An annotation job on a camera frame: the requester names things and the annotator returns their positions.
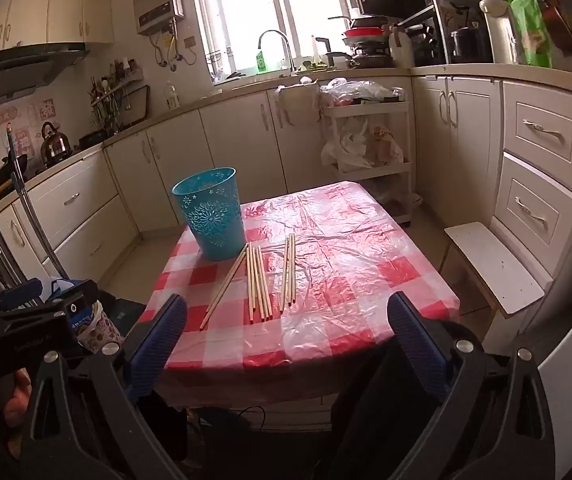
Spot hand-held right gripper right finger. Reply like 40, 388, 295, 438
387, 291, 557, 480

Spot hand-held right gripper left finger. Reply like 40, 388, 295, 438
20, 294, 189, 480

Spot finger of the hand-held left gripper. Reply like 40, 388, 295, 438
46, 279, 100, 330
0, 279, 43, 312

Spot pile of wooden chopsticks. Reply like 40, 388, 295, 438
199, 232, 297, 331

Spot blue perforated plastic bucket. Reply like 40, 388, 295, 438
172, 166, 247, 262

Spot person's left hand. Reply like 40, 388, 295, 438
0, 367, 34, 428

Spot floral patterned bin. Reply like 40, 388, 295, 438
74, 301, 125, 353

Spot dark floor mat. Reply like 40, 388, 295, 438
108, 297, 147, 338

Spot white wooden stool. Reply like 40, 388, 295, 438
438, 221, 557, 317

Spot red white checkered tablecloth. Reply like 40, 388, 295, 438
138, 181, 462, 408

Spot black wok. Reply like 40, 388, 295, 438
0, 154, 29, 188

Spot steel stovetop kettle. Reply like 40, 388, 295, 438
40, 121, 74, 165

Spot orange printed plastic bag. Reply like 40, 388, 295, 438
366, 125, 405, 166

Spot black-rimmed tray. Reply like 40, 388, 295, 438
124, 85, 151, 127

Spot white plastic bag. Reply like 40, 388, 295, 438
321, 117, 371, 173

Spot white tall door cabinets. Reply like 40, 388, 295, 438
412, 75, 504, 228

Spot white drawer unit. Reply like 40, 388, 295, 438
491, 80, 572, 281

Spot white base cabinets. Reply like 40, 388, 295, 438
0, 77, 327, 281

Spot black range hood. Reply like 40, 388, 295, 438
0, 42, 91, 111

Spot white rolling shelf cart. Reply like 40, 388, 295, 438
320, 101, 415, 225

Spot clear plastic bag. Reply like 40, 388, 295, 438
321, 77, 394, 106

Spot beige hanging cloth bag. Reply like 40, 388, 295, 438
275, 84, 321, 128

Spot white cutting board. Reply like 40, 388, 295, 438
390, 24, 415, 68

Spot black cooking pot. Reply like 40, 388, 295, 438
450, 27, 492, 63

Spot stack of pots and pans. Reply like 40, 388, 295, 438
328, 14, 397, 70

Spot white thermos jug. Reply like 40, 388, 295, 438
479, 0, 519, 65

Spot chrome sink faucet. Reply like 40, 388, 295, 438
258, 30, 297, 75

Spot kitchen window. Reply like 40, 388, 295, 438
191, 0, 361, 73

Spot green packaged bag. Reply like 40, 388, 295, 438
504, 0, 553, 67

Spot blue-topped mop handle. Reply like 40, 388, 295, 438
6, 122, 69, 281

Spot wall utensil rack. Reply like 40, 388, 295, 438
88, 57, 145, 133

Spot white upper wall cabinets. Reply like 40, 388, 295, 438
0, 0, 115, 58

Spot silver wall water heater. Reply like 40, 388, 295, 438
132, 0, 185, 37

